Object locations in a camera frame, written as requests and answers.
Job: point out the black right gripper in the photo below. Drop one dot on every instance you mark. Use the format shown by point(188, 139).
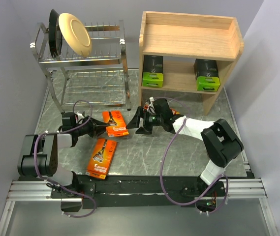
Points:
point(146, 129)

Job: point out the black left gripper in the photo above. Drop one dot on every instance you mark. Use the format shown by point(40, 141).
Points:
point(96, 127)

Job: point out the orange razor box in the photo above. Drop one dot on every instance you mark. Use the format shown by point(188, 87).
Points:
point(175, 112)
point(101, 159)
point(117, 125)

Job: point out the black green razor box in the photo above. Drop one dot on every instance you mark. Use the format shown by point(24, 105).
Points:
point(206, 75)
point(152, 75)

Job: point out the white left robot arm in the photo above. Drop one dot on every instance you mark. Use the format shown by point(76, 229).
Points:
point(39, 153)

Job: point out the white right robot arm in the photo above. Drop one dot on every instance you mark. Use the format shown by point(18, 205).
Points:
point(221, 142)

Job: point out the wooden two-tier shelf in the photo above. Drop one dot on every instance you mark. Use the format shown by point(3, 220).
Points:
point(191, 36)

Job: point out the chrome dish rack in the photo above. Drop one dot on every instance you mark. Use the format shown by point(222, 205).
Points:
point(100, 78)

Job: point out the beige wooden plate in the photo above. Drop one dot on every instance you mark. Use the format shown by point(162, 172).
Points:
point(75, 34)

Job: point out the black plate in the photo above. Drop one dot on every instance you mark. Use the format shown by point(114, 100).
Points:
point(54, 34)

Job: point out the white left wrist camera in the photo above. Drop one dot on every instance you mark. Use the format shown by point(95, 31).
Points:
point(80, 115)

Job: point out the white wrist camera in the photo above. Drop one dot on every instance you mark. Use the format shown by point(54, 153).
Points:
point(149, 107)
point(80, 115)

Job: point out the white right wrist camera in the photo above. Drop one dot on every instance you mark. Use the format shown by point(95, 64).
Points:
point(149, 107)

